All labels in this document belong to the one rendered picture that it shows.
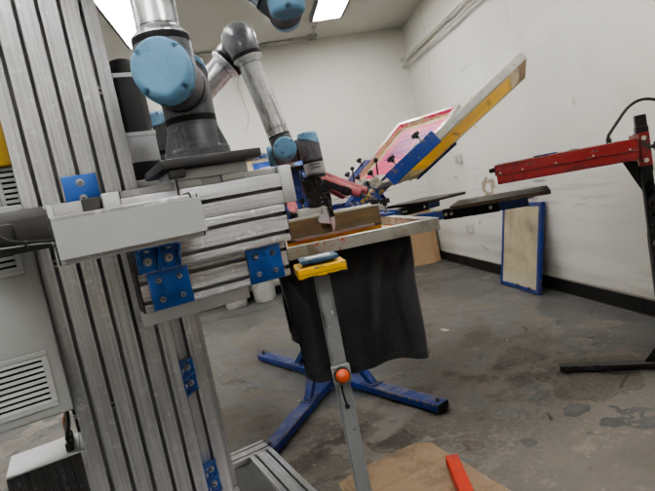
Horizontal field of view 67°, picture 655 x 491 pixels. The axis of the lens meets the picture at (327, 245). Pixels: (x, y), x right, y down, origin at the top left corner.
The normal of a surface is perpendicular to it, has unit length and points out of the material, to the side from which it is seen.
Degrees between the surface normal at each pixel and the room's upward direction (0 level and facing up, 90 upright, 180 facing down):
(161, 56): 98
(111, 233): 90
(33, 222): 90
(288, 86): 90
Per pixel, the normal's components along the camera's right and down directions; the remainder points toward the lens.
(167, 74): 0.07, 0.22
